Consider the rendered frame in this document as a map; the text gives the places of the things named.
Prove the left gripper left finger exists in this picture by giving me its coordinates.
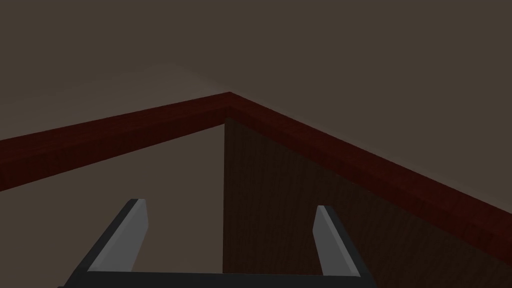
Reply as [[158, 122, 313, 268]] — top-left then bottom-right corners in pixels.
[[74, 198, 150, 274]]

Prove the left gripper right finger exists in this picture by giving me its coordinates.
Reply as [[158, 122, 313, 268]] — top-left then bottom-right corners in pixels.
[[312, 205, 364, 278]]

